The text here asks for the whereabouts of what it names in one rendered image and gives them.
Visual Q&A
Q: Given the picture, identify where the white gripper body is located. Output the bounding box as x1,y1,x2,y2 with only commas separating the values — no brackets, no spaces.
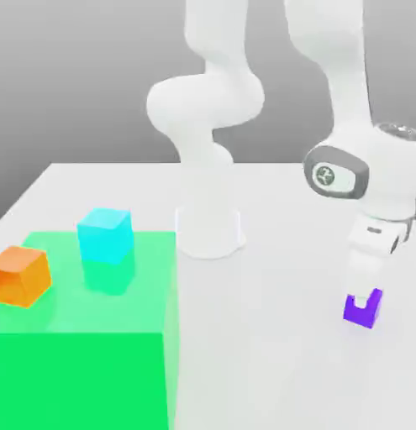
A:
348,247,384,296

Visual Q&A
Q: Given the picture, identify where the small purple cube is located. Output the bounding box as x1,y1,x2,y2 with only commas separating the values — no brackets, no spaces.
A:
342,287,384,330

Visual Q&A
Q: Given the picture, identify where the small cyan cube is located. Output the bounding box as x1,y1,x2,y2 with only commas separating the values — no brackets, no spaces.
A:
76,207,135,267

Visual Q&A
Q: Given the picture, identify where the small orange cube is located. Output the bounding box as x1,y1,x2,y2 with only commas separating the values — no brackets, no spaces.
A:
0,244,53,310

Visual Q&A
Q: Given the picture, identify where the large green box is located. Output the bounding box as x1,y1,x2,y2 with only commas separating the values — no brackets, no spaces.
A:
0,230,181,430

